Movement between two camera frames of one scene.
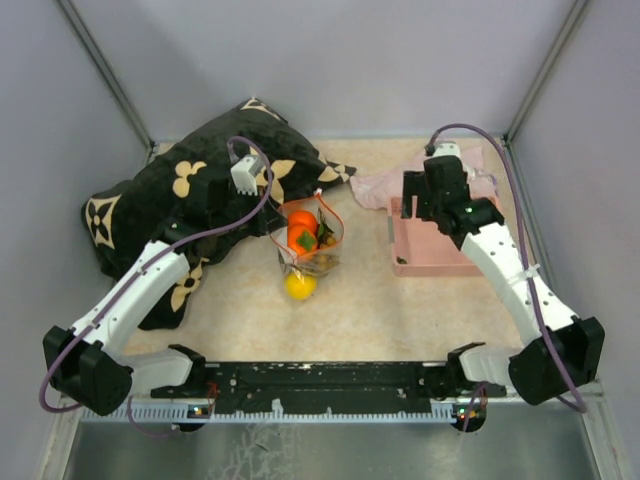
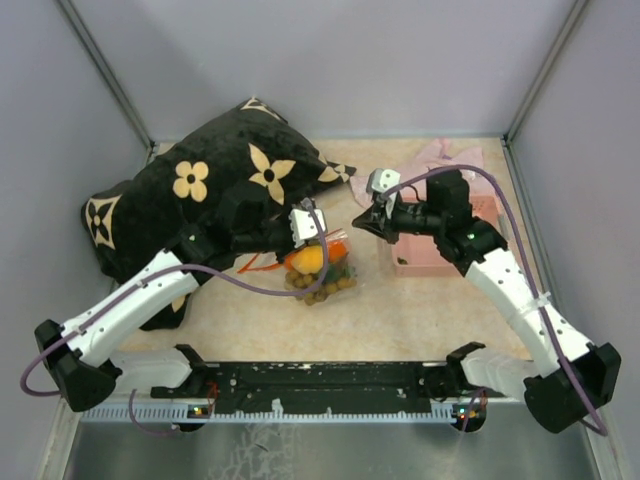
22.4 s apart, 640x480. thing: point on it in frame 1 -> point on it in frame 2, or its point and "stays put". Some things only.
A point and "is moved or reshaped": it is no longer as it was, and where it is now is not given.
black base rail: (320, 392) stays put
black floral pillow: (207, 192) stays put
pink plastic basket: (419, 248) stays put
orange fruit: (301, 239) is moved or reshaped
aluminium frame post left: (129, 108) stays put
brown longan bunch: (326, 261) -> (312, 288)
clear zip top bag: (308, 235) is moved or reshaped
